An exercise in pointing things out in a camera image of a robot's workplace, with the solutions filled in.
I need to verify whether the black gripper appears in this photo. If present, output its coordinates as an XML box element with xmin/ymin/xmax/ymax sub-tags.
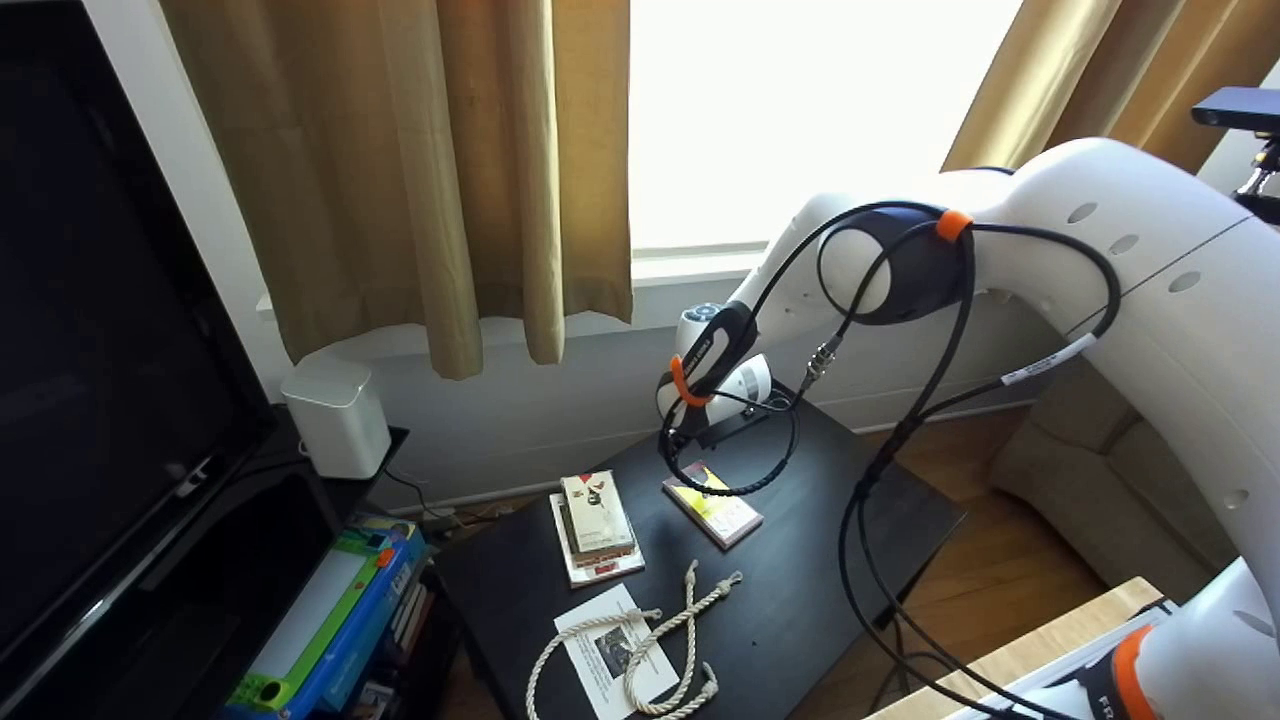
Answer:
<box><xmin>673</xmin><ymin>355</ymin><xmax>785</xmax><ymax>474</ymax></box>

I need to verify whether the small beige book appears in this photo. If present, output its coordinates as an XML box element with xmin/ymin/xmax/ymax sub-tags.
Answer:
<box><xmin>556</xmin><ymin>469</ymin><xmax>640</xmax><ymax>559</ymax></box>

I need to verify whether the white printed booklet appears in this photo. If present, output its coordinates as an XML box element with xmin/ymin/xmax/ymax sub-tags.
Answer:
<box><xmin>554</xmin><ymin>579</ymin><xmax>688</xmax><ymax>717</ymax></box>

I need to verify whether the bright window with white sill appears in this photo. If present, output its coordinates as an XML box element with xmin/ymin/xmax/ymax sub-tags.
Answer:
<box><xmin>629</xmin><ymin>0</ymin><xmax>1033</xmax><ymax>291</ymax></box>

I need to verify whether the wooden robot platform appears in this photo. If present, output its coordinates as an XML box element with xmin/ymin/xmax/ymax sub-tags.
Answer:
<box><xmin>863</xmin><ymin>574</ymin><xmax>1173</xmax><ymax>720</ymax></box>

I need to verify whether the blue board game box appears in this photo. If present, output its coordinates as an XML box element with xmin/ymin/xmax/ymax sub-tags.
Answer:
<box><xmin>284</xmin><ymin>519</ymin><xmax>433</xmax><ymax>720</ymax></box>

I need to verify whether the white box speaker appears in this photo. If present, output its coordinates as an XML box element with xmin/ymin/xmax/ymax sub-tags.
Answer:
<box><xmin>276</xmin><ymin>371</ymin><xmax>397</xmax><ymax>486</ymax></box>

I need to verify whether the beige armchair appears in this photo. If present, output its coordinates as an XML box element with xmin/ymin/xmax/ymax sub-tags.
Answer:
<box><xmin>990</xmin><ymin>355</ymin><xmax>1236</xmax><ymax>606</ymax></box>

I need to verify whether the gold curtain beside television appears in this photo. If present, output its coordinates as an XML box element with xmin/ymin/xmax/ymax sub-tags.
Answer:
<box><xmin>158</xmin><ymin>0</ymin><xmax>638</xmax><ymax>384</ymax></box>

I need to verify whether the gold curtain beside armchair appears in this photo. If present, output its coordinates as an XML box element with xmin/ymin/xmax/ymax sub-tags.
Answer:
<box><xmin>940</xmin><ymin>0</ymin><xmax>1280</xmax><ymax>176</ymax></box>

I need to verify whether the black television stand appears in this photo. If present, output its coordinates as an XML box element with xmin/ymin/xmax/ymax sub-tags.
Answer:
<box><xmin>0</xmin><ymin>413</ymin><xmax>411</xmax><ymax>720</ymax></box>

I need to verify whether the black flat screen television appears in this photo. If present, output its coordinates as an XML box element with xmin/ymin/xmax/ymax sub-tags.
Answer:
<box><xmin>0</xmin><ymin>0</ymin><xmax>276</xmax><ymax>674</ymax></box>

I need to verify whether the dark wrist camera box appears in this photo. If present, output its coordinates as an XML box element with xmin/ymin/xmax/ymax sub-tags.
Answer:
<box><xmin>660</xmin><ymin>301</ymin><xmax>762</xmax><ymax>436</ymax></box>

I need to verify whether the beige switch board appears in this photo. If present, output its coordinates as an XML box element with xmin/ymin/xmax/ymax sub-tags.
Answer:
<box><xmin>548</xmin><ymin>490</ymin><xmax>649</xmax><ymax>594</ymax></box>

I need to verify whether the white rope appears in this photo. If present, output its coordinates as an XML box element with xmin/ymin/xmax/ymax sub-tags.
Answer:
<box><xmin>520</xmin><ymin>558</ymin><xmax>748</xmax><ymax>720</ymax></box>

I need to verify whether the black camera stand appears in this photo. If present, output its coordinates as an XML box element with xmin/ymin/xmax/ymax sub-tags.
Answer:
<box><xmin>1188</xmin><ymin>85</ymin><xmax>1280</xmax><ymax>231</ymax></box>

